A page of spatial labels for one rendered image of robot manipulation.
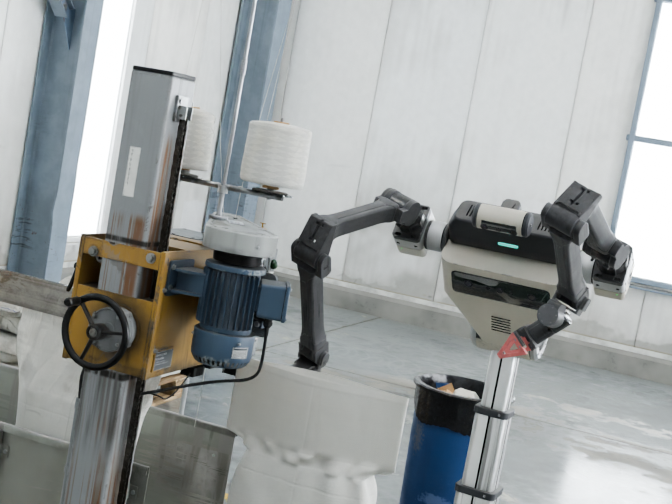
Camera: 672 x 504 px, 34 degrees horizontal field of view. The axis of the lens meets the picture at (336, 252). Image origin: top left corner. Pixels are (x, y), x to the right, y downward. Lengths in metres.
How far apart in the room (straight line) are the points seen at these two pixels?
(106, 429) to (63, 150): 6.06
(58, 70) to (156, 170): 6.29
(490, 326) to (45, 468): 1.34
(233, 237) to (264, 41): 9.11
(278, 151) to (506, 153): 8.34
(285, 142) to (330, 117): 8.82
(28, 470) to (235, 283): 0.92
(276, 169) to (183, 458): 1.18
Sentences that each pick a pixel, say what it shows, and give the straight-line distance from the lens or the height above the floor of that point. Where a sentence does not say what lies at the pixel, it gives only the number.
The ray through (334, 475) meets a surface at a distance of 2.94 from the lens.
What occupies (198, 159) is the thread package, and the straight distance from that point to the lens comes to 2.88.
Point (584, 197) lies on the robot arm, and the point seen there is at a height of 1.64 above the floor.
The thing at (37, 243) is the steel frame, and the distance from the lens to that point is 8.98.
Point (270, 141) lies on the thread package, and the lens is 2.75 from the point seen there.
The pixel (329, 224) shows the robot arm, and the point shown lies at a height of 1.45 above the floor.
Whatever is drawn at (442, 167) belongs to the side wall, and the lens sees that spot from 11.16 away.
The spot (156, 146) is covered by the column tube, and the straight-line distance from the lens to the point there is 2.67.
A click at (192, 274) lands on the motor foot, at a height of 1.29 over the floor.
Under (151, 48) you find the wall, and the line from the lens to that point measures 10.30.
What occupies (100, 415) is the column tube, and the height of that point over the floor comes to 0.91.
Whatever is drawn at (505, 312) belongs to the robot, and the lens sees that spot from 3.30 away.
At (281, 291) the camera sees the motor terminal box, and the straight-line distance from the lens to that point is 2.67.
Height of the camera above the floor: 1.66
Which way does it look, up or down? 6 degrees down
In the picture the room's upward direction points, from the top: 10 degrees clockwise
